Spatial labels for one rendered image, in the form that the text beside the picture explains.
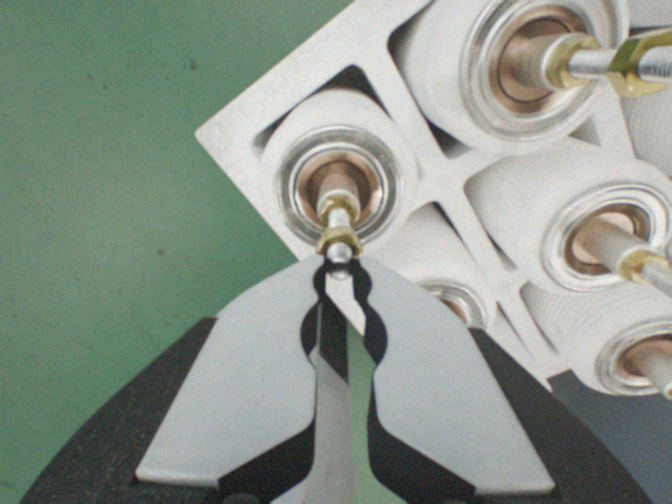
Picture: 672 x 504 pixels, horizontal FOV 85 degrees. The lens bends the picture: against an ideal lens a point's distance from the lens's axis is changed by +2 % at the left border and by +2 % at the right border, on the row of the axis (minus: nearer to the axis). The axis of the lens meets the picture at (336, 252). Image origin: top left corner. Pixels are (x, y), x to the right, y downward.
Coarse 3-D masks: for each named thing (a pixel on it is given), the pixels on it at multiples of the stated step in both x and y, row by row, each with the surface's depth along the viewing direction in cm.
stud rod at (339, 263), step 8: (336, 208) 18; (336, 216) 17; (344, 216) 17; (328, 224) 17; (336, 224) 16; (344, 224) 16; (336, 248) 14; (344, 248) 14; (328, 256) 14; (336, 256) 13; (344, 256) 13; (328, 264) 13; (336, 264) 13; (344, 264) 13; (352, 264) 13; (328, 272) 13; (336, 272) 13; (344, 272) 13
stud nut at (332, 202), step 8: (328, 200) 17; (336, 200) 17; (344, 200) 17; (328, 208) 17; (344, 208) 17; (352, 208) 18; (320, 216) 18; (328, 216) 18; (352, 216) 18; (352, 224) 18
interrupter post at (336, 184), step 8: (328, 176) 21; (336, 176) 20; (344, 176) 20; (328, 184) 19; (336, 184) 19; (344, 184) 19; (352, 184) 20; (320, 192) 20; (328, 192) 18; (336, 192) 18; (344, 192) 18; (352, 192) 19; (320, 200) 18; (352, 200) 18; (320, 208) 18
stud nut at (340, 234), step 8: (328, 232) 14; (336, 232) 14; (344, 232) 14; (352, 232) 14; (320, 240) 15; (328, 240) 14; (336, 240) 14; (344, 240) 14; (352, 240) 14; (320, 248) 14; (328, 248) 14; (352, 248) 14; (360, 248) 14; (352, 256) 14; (360, 256) 14
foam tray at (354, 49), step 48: (384, 0) 23; (336, 48) 24; (384, 48) 24; (240, 96) 25; (288, 96) 25; (384, 96) 25; (240, 144) 27; (432, 144) 27; (624, 144) 27; (432, 192) 29; (288, 240) 31; (480, 240) 31; (336, 288) 33; (528, 336) 35
